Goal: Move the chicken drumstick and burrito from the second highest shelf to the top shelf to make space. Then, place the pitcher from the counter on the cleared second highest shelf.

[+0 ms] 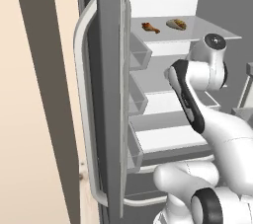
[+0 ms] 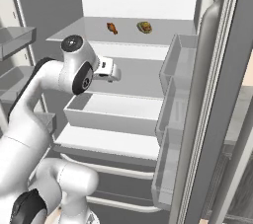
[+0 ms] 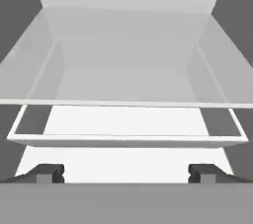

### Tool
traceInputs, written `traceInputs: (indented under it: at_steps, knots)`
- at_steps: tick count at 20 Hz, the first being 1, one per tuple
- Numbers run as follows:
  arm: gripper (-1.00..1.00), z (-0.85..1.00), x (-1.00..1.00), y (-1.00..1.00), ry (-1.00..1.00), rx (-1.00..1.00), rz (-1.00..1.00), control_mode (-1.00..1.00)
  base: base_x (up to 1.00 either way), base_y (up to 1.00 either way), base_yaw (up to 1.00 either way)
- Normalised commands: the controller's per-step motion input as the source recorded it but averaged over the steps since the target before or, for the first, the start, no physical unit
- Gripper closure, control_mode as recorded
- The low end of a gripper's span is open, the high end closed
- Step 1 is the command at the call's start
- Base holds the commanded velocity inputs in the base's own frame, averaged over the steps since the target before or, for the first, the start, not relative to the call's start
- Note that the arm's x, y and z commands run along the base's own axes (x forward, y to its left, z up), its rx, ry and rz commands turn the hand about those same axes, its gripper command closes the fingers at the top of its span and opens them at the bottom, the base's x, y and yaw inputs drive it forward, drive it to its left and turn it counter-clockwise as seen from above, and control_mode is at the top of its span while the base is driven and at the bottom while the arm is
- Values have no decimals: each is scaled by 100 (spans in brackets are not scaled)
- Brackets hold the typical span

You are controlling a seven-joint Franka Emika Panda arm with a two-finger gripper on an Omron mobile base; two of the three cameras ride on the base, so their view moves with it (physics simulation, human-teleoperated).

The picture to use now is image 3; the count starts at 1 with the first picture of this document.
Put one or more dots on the white fridge drawer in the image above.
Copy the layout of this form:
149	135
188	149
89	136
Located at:
126	126

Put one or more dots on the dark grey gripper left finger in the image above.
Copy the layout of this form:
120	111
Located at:
49	172

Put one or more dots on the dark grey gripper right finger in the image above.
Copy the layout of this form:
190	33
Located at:
203	172

